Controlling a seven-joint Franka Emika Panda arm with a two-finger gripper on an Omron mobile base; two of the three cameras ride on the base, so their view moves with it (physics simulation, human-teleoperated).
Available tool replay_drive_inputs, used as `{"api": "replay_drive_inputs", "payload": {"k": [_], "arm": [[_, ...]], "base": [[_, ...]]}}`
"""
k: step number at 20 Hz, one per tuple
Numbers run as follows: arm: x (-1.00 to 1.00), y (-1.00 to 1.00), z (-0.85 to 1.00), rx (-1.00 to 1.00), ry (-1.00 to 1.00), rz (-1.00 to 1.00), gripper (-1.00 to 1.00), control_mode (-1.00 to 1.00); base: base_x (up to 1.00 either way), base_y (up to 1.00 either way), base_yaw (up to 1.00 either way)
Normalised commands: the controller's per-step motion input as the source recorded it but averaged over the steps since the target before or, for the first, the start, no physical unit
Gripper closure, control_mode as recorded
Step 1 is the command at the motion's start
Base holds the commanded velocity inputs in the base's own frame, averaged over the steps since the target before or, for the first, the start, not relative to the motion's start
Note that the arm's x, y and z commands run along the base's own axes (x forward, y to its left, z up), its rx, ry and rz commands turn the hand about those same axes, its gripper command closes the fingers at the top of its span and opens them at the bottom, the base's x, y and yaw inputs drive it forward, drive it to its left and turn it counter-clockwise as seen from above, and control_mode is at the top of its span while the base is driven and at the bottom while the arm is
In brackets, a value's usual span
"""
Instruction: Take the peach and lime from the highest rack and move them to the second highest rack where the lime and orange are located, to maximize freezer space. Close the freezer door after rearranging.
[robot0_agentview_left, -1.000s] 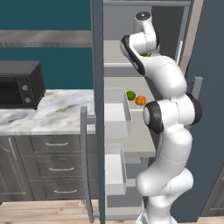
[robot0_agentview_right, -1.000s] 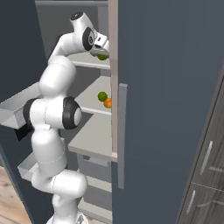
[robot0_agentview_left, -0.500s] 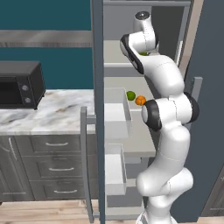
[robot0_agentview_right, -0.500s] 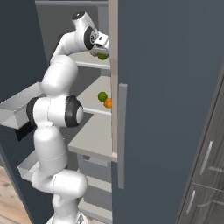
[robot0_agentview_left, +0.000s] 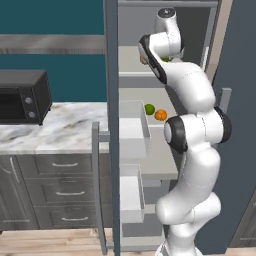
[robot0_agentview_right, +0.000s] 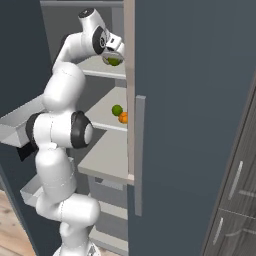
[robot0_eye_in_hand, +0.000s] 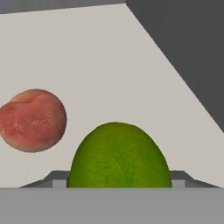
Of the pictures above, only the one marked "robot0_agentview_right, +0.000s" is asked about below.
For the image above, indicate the dark grey freezer door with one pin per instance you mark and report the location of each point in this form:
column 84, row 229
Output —
column 20, row 50

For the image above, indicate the grey freezer rack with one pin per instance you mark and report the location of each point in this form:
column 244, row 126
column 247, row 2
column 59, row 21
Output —
column 104, row 113
column 106, row 156
column 96, row 69

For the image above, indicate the orange fruit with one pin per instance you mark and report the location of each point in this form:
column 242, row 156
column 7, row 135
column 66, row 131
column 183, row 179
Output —
column 124, row 117

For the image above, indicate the green lime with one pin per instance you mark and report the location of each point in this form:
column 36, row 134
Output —
column 114, row 61
column 117, row 110

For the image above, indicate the grey freezer drawer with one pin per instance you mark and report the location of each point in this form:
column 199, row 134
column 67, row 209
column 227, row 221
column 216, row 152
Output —
column 111, row 233
column 110, row 195

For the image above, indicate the dark grey fridge door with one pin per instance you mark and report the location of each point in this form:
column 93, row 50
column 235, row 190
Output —
column 193, row 100

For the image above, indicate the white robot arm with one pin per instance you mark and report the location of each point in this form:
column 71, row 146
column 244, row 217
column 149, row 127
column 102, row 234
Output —
column 61, row 130

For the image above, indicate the fridge casing with beige edge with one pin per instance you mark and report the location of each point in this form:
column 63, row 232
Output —
column 129, row 30

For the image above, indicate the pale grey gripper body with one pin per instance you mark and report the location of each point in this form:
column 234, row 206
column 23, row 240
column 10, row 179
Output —
column 110, row 53

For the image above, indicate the dark wood cupboard run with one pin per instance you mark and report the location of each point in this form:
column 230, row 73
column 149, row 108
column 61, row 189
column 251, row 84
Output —
column 233, row 186

